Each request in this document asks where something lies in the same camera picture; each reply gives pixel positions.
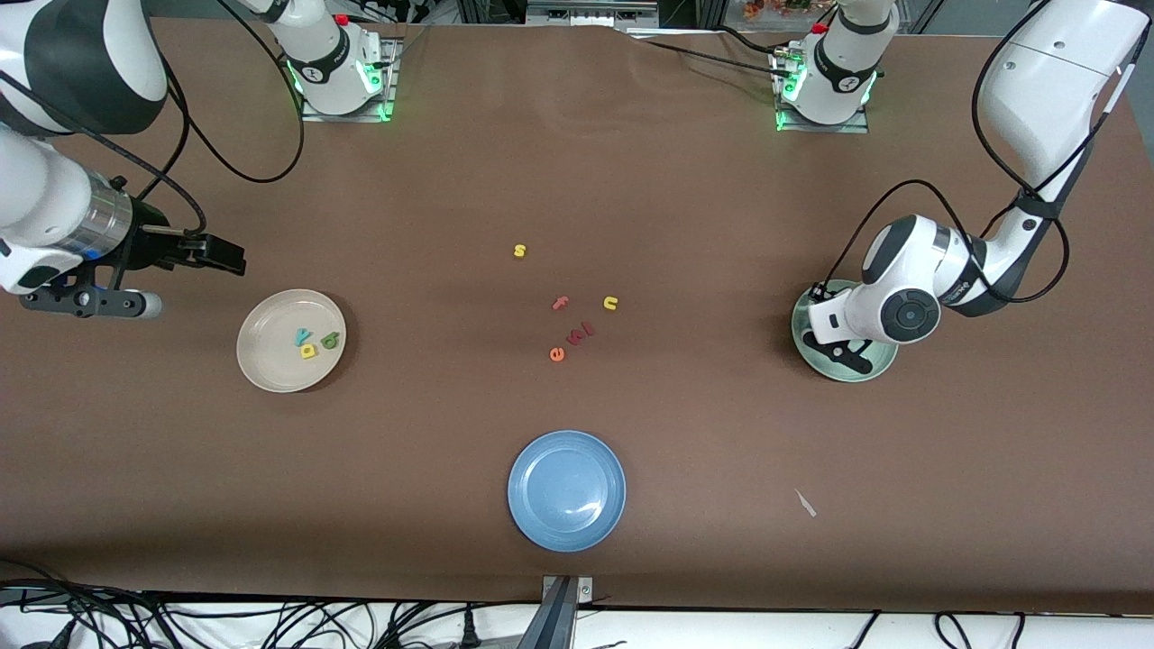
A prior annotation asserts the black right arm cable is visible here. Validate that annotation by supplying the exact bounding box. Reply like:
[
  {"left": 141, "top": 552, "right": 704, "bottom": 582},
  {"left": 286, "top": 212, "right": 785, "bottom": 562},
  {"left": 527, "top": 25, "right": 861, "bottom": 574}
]
[{"left": 0, "top": 0, "right": 306, "bottom": 237}]

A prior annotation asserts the blue plate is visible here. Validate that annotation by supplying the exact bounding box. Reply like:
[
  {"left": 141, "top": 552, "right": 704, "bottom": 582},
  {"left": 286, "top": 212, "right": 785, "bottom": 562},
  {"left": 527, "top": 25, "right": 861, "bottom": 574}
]
[{"left": 508, "top": 430, "right": 627, "bottom": 553}]

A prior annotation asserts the small black cable bundle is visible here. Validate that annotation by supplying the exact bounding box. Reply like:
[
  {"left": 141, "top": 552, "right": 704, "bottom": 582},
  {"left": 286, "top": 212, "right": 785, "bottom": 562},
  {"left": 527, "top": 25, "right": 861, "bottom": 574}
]
[{"left": 843, "top": 611, "right": 1029, "bottom": 649}]

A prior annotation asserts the metal front camera bracket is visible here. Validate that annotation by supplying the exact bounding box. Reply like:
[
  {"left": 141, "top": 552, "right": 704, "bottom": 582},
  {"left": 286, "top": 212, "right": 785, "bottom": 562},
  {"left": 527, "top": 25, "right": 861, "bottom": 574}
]
[{"left": 539, "top": 575, "right": 594, "bottom": 649}]

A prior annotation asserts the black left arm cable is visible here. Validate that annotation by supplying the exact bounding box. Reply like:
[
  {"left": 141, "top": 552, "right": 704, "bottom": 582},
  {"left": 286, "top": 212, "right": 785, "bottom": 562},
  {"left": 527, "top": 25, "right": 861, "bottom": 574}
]
[{"left": 823, "top": 0, "right": 1074, "bottom": 304}]

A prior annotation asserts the large tangled black cable bundle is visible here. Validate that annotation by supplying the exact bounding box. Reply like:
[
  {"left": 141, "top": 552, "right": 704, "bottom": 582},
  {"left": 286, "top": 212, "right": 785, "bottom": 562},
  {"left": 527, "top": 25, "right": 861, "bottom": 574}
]
[{"left": 0, "top": 563, "right": 542, "bottom": 649}]

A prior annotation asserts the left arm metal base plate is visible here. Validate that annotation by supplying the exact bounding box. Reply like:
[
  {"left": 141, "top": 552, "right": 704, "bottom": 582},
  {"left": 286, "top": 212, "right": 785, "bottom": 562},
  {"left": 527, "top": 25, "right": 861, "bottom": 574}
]
[{"left": 773, "top": 50, "right": 871, "bottom": 134}]

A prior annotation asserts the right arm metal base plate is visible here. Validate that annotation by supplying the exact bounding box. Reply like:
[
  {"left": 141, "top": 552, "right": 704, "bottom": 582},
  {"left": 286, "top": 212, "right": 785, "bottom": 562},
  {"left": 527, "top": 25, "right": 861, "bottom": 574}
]
[{"left": 299, "top": 36, "right": 402, "bottom": 123}]

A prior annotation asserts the light green plate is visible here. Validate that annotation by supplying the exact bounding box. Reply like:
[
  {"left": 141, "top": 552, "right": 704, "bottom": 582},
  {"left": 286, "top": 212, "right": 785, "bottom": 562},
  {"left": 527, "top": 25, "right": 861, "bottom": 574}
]
[{"left": 792, "top": 279, "right": 900, "bottom": 383}]

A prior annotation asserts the brown table mat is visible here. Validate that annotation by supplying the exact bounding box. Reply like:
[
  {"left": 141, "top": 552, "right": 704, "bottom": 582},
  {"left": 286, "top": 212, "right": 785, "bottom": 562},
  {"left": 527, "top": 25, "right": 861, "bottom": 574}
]
[{"left": 0, "top": 14, "right": 1154, "bottom": 616}]

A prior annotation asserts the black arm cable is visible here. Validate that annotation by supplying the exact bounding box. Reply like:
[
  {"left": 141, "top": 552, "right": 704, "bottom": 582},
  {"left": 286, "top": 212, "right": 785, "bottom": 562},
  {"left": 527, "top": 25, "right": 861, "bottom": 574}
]
[
  {"left": 0, "top": 0, "right": 306, "bottom": 237},
  {"left": 823, "top": 0, "right": 1074, "bottom": 304}
]

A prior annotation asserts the black base power cable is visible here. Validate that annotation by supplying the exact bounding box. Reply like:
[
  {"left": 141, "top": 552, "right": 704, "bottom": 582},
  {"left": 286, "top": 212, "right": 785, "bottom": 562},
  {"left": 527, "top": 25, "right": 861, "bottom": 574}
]
[{"left": 631, "top": 25, "right": 794, "bottom": 82}]

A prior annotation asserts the beige brown plate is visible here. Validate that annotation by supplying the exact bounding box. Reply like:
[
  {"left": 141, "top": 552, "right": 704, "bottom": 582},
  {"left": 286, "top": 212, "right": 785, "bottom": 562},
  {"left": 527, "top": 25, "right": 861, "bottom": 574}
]
[{"left": 236, "top": 289, "right": 347, "bottom": 394}]

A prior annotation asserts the aluminium frame structure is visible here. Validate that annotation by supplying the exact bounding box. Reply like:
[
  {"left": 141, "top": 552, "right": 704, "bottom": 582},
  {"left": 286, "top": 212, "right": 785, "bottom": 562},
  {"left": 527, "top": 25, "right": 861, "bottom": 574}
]
[{"left": 527, "top": 0, "right": 659, "bottom": 28}]

